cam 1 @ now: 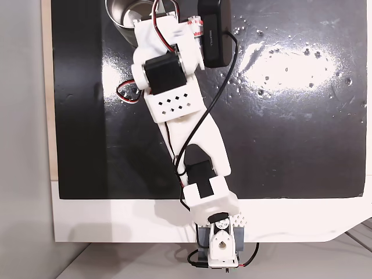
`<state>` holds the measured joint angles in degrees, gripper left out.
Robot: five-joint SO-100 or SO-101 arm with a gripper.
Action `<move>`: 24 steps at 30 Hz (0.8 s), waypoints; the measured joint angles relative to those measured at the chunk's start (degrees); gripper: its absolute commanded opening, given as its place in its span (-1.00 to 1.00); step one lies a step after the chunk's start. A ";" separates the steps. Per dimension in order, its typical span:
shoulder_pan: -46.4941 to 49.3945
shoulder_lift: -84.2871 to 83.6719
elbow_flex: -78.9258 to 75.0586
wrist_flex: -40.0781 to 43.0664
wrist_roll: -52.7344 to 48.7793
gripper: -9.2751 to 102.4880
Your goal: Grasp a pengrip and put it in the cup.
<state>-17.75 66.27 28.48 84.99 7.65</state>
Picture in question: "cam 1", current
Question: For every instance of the black table mat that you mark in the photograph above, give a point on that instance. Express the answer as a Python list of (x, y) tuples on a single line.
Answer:
[(290, 151)]

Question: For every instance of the sage green steel-rimmed cup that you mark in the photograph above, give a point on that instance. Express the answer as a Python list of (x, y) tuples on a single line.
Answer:
[(122, 14)]

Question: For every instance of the black oval camera box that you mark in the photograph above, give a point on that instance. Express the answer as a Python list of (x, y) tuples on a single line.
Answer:
[(216, 35)]

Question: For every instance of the grey table clamp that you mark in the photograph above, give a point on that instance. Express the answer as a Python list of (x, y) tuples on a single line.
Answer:
[(239, 238)]

